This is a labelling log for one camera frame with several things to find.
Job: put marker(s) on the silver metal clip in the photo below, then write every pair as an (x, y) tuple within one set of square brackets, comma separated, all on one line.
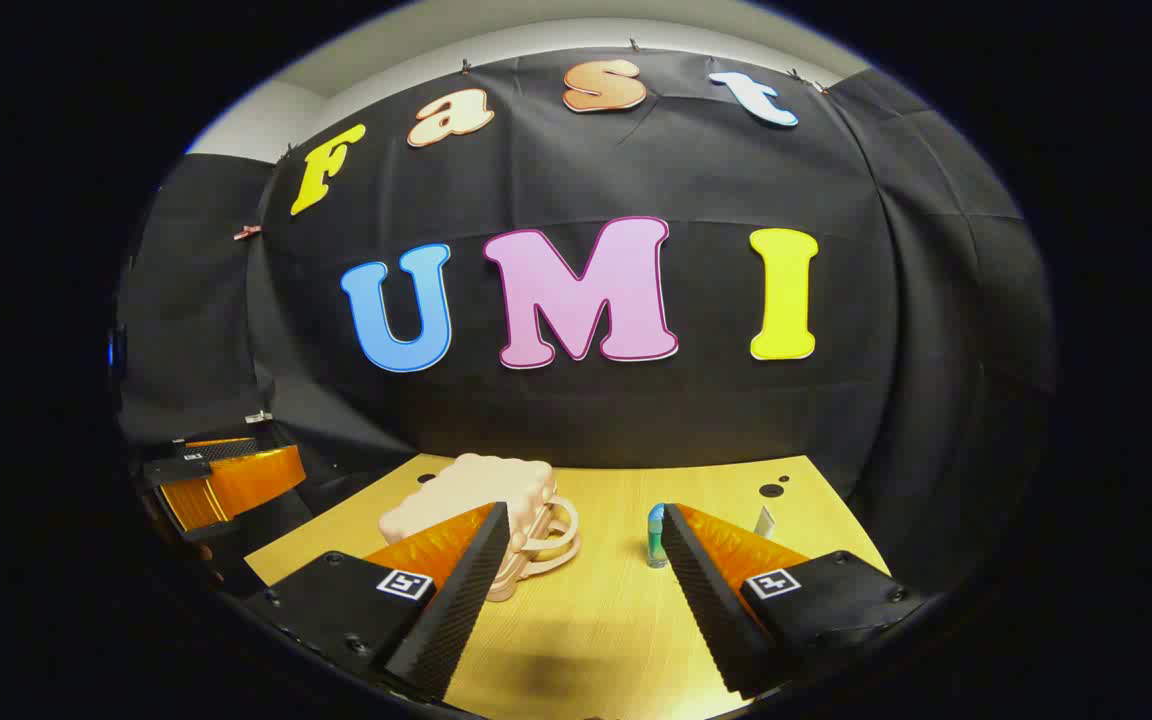
[(258, 416)]

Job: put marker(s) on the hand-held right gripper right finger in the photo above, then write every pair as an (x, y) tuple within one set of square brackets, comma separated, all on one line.
[(711, 610)]

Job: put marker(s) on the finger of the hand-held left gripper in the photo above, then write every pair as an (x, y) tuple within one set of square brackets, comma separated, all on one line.
[(231, 449), (236, 485)]

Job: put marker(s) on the pink suitcase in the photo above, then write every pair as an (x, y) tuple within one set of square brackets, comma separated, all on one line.
[(476, 490)]

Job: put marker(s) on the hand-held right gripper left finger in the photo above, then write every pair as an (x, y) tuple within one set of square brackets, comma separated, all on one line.
[(466, 600)]

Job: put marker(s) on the black backdrop cloth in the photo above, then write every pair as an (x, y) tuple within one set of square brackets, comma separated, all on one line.
[(686, 420)]

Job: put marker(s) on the small blue green bottle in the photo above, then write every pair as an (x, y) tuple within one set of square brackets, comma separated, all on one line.
[(657, 540)]

